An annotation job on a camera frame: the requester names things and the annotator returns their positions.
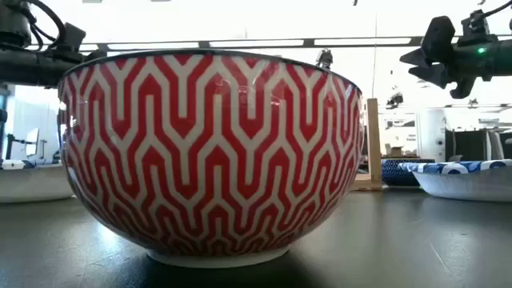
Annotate black cabinet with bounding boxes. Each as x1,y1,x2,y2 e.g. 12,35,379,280
445,127,490,162

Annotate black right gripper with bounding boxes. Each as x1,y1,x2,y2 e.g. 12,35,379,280
399,15,499,99

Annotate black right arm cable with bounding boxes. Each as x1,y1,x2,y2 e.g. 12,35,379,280
484,0,512,19

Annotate dark overhead beam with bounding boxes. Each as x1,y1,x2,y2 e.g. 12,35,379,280
79,35,426,52

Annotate dark blue patterned bowl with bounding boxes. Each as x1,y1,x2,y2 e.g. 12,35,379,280
380,158,436,188

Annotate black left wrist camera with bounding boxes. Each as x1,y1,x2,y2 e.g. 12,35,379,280
59,22,87,54

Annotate white cylindrical tank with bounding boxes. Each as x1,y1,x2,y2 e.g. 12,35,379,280
416,107,448,163

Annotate wooden slatted shelf rack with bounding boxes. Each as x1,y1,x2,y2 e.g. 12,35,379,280
350,98,384,192

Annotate small dark ceiling device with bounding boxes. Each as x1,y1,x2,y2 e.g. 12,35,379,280
315,48,334,70

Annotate cardboard box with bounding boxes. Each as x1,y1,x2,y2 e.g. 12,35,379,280
384,142,405,158

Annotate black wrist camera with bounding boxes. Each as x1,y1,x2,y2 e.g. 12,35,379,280
59,22,87,54
459,10,492,45

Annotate blue white paper bowl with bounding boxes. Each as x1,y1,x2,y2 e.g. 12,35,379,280
0,158,76,204
398,158,512,202

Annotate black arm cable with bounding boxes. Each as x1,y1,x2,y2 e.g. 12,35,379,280
23,0,68,51
484,0,512,19

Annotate black table mat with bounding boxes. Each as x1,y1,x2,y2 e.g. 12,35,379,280
0,184,512,288

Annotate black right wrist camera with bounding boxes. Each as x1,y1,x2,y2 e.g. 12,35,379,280
459,10,492,45

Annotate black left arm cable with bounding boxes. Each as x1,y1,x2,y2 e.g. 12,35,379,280
23,0,68,51

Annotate dark hanging camera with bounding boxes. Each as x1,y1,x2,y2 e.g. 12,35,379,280
386,92,404,110

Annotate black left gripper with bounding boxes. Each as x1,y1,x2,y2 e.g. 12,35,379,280
38,50,108,87

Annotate red white patterned bowl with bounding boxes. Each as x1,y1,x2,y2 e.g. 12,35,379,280
57,48,366,269

